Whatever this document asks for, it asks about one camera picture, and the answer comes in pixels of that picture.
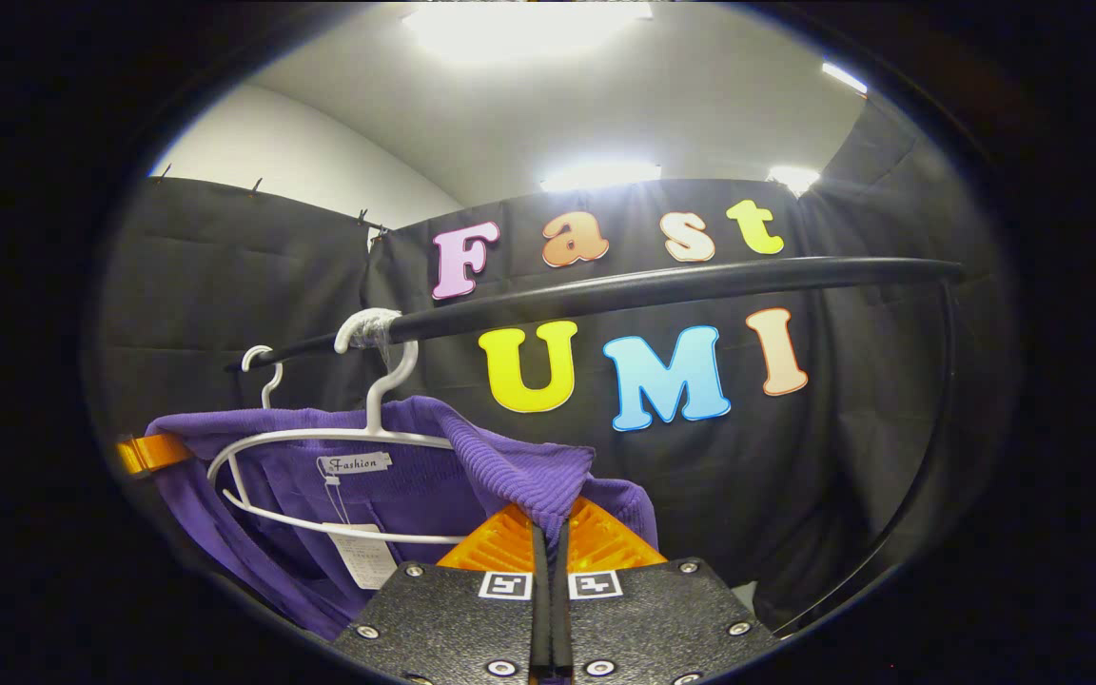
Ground black clothes rack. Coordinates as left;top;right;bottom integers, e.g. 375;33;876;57
225;256;967;638

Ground black backdrop cloth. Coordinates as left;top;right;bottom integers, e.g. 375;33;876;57
91;90;1020;634

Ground purple knit garment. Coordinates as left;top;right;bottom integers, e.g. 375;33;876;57
144;397;659;644

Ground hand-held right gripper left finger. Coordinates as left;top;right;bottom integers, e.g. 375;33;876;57
333;502;552;685

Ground small ceiling light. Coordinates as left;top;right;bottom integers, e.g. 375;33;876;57
766;166;822;198

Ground white hanger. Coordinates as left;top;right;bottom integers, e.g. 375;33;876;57
207;307;473;546
241;344;285;411

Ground large ceiling light panel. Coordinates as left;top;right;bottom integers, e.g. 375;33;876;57
402;0;655;60

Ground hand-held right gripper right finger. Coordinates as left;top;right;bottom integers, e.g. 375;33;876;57
552;495;783;685

